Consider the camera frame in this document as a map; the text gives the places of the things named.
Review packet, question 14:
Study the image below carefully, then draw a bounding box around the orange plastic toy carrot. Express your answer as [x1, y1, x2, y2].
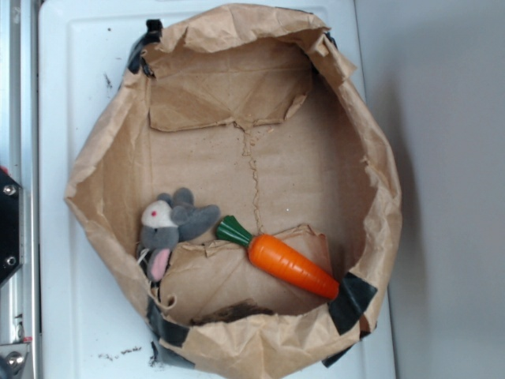
[216, 216, 339, 300]

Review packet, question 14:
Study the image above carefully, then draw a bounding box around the brown paper bag tray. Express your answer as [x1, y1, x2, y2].
[65, 4, 402, 378]

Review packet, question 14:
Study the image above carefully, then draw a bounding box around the grey plush bunny toy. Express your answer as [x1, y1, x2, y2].
[137, 188, 220, 283]

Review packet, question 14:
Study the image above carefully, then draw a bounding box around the black mounting bracket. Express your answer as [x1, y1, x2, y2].
[0, 166, 23, 287]

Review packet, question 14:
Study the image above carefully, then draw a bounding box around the aluminium frame rail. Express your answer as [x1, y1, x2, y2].
[1, 1, 42, 378]

